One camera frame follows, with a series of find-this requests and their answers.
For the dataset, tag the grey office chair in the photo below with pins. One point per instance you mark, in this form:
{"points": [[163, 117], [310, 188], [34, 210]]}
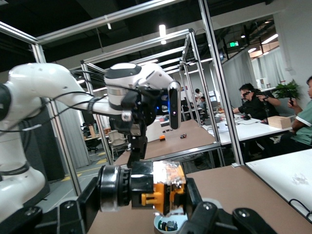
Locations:
{"points": [[117, 141]]}

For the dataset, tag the cardboard box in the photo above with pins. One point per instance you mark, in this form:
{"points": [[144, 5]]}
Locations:
{"points": [[279, 122]]}

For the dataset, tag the orange black switch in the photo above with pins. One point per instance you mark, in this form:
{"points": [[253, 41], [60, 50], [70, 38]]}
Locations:
{"points": [[146, 185]]}

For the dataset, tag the green potted plant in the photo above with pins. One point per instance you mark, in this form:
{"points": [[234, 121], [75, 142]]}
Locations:
{"points": [[287, 89]]}

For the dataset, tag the brown top work table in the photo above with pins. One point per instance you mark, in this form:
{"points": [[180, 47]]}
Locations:
{"points": [[190, 139]]}

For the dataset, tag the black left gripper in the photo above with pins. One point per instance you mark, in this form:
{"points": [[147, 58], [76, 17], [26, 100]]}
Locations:
{"points": [[141, 109]]}

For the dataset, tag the white office table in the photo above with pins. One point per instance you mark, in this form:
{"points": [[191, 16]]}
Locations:
{"points": [[280, 170], [248, 131]]}

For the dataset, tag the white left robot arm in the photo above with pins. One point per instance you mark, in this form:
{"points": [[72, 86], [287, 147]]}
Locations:
{"points": [[36, 80]]}

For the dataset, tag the white box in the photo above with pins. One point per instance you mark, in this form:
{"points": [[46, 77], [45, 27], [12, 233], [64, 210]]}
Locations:
{"points": [[153, 131]]}

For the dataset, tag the small black switch part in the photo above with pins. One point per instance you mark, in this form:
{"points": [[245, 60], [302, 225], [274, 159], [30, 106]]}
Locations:
{"points": [[183, 136]]}

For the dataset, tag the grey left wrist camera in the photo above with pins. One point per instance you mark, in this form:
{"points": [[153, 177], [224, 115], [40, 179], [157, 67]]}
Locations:
{"points": [[174, 109]]}

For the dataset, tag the aluminium cell frame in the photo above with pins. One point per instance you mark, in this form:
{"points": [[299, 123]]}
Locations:
{"points": [[219, 73], [190, 36]]}

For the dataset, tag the ceiling tube light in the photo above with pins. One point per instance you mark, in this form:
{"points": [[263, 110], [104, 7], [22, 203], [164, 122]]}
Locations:
{"points": [[162, 31]]}

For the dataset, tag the person in green shirt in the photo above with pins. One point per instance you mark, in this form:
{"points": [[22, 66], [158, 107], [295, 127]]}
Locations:
{"points": [[303, 124]]}

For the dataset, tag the person in black shirt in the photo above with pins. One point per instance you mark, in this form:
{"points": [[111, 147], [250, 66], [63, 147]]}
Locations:
{"points": [[253, 107]]}

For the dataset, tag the light blue round plate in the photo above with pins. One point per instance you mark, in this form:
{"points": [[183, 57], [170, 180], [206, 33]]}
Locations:
{"points": [[181, 219]]}

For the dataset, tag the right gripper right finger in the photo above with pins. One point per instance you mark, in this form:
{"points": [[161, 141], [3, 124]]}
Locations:
{"points": [[214, 221]]}

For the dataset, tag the small orange object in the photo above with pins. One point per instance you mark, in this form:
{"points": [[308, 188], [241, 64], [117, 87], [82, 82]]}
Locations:
{"points": [[162, 137]]}

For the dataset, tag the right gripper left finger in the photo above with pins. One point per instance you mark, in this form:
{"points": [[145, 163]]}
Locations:
{"points": [[48, 219]]}

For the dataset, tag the green exit sign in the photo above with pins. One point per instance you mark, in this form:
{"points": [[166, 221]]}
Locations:
{"points": [[234, 44]]}

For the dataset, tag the person in white shirt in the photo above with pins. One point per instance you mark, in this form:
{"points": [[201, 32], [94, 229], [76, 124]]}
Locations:
{"points": [[199, 93]]}

